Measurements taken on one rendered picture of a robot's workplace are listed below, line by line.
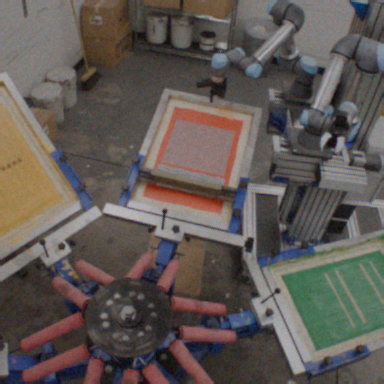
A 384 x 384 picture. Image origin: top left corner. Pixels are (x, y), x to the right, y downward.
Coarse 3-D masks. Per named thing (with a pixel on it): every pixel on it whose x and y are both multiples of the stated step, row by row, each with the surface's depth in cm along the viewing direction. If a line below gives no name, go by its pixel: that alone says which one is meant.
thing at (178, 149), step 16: (176, 112) 229; (192, 112) 230; (176, 128) 224; (192, 128) 224; (160, 144) 219; (176, 144) 219; (192, 144) 219; (160, 160) 214; (176, 160) 214; (192, 160) 214; (144, 192) 205; (160, 192) 205; (176, 192) 205
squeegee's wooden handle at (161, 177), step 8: (152, 176) 199; (160, 176) 197; (168, 176) 197; (176, 176) 197; (168, 184) 202; (176, 184) 200; (184, 184) 198; (192, 184) 196; (200, 184) 195; (208, 184) 195; (208, 192) 199; (216, 192) 197
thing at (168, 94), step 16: (176, 96) 231; (192, 96) 231; (160, 112) 225; (240, 112) 230; (256, 112) 226; (256, 128) 221; (144, 144) 214; (144, 160) 212; (128, 208) 199; (144, 208) 196; (160, 208) 197; (208, 224) 193; (224, 224) 193
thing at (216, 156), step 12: (216, 120) 227; (228, 120) 227; (240, 120) 227; (204, 132) 223; (216, 132) 223; (228, 132) 223; (240, 132) 223; (204, 144) 219; (216, 144) 219; (228, 144) 219; (204, 156) 215; (216, 156) 216; (228, 156) 216; (192, 168) 212; (204, 168) 212; (216, 168) 212; (228, 168) 212; (228, 180) 209; (192, 204) 202; (204, 204) 202; (216, 204) 202
